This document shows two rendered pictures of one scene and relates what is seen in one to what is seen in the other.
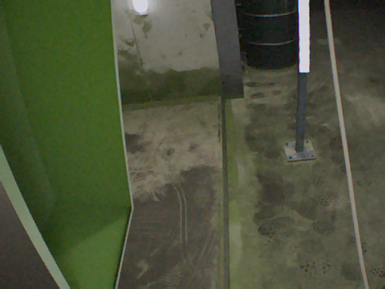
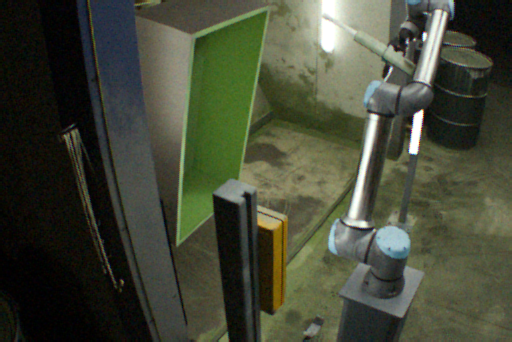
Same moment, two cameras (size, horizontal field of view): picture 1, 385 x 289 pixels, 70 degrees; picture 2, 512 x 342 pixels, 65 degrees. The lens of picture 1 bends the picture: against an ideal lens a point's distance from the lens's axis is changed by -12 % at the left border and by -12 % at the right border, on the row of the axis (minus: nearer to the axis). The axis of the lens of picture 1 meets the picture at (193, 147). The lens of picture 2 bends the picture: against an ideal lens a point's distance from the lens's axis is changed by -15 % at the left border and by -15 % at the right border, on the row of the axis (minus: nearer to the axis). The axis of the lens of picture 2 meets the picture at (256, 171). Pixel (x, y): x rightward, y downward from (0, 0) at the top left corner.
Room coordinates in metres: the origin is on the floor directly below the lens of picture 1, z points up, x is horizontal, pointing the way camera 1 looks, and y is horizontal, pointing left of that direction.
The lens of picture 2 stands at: (-1.22, -0.76, 2.12)
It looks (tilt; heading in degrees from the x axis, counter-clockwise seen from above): 33 degrees down; 24
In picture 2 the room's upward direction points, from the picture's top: 2 degrees counter-clockwise
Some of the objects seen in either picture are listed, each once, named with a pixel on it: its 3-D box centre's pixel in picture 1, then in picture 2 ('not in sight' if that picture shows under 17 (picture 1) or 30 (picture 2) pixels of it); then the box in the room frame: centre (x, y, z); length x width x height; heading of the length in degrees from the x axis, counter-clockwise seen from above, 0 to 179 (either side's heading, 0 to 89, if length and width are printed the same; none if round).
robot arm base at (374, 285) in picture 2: not in sight; (385, 275); (0.23, -0.71, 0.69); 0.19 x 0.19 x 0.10
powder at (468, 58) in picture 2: not in sight; (464, 58); (3.02, -1.03, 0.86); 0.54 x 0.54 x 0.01
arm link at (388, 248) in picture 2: not in sight; (389, 251); (0.23, -0.70, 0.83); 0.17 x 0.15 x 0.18; 82
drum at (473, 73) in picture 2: (270, 22); (458, 98); (3.02, -1.03, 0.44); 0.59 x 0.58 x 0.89; 4
